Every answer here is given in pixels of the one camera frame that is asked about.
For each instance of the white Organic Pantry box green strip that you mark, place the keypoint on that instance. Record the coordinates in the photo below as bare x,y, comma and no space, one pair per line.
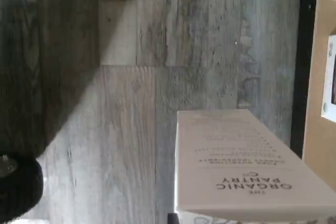
236,169

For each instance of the white box brown strip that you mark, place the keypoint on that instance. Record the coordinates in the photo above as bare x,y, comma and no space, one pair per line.
329,82

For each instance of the black round wheel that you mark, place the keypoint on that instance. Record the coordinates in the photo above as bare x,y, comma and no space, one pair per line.
23,187

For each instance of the black metal shelf rack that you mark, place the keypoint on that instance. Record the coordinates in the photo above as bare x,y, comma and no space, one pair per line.
302,64

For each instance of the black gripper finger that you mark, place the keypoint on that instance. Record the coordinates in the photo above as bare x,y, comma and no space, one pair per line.
173,218

